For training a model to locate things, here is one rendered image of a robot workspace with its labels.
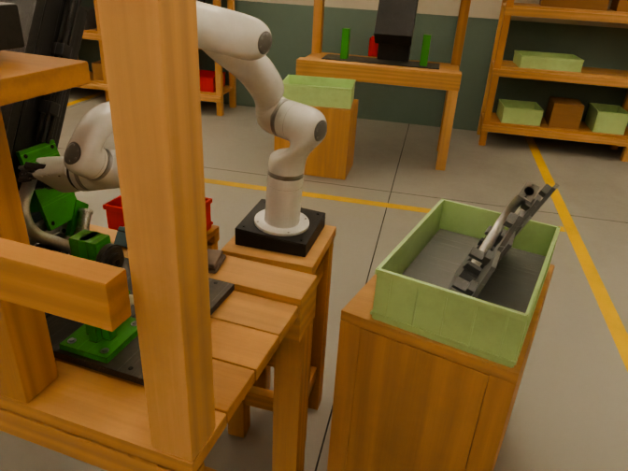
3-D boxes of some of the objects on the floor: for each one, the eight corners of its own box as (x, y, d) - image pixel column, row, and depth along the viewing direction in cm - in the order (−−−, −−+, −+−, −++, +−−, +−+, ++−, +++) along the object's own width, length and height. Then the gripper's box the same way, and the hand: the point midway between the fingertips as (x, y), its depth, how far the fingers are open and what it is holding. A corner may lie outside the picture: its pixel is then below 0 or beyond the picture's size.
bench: (-10, 376, 239) (-65, 193, 199) (304, 483, 198) (316, 280, 158) (-186, 508, 180) (-312, 286, 140) (210, 700, 139) (192, 464, 99)
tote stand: (393, 378, 251) (417, 227, 215) (507, 425, 229) (554, 264, 193) (325, 487, 197) (341, 309, 161) (465, 561, 175) (519, 374, 139)
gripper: (51, 170, 115) (-8, 178, 122) (105, 203, 129) (49, 207, 136) (61, 140, 117) (2, 149, 124) (112, 175, 131) (57, 181, 138)
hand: (33, 178), depth 129 cm, fingers closed on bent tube, 3 cm apart
